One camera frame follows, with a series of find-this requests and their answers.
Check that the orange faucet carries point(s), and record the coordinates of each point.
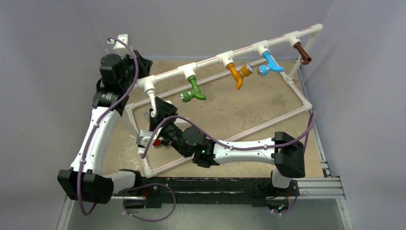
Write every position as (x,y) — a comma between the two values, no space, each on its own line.
(239,76)

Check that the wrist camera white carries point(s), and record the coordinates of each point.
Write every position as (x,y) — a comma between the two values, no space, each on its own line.
(144,136)
(120,44)

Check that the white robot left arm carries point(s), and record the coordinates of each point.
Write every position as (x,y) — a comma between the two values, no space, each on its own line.
(117,75)

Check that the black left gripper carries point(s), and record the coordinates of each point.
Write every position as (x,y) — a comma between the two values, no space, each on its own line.
(144,65)

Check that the green faucet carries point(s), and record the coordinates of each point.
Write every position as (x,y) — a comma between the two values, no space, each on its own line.
(194,92)

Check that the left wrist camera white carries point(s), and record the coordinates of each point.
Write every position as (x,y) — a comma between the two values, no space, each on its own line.
(120,44)

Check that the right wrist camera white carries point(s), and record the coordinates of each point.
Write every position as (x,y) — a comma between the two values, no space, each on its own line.
(144,136)

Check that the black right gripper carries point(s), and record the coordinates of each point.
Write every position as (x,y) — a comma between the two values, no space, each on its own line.
(163,110)

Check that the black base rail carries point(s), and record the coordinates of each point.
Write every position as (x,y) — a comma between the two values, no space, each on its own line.
(256,192)

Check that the aluminium table frame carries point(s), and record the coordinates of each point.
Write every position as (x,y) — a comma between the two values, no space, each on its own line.
(308,188)

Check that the white PVC pipe frame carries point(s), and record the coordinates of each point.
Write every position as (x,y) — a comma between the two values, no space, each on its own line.
(261,106)

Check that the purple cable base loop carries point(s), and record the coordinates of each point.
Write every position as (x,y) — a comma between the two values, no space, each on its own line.
(152,202)

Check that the white faucet chrome knob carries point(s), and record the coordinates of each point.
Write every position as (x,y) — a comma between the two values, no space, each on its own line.
(151,94)

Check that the blue faucet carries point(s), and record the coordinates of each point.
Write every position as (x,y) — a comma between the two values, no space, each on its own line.
(271,65)

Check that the red black faucet handle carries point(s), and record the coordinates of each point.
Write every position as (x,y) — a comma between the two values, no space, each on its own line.
(157,143)

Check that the brown faucet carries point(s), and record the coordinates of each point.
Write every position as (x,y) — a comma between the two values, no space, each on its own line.
(305,58)

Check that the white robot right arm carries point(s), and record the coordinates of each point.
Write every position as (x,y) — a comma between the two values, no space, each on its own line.
(282,150)

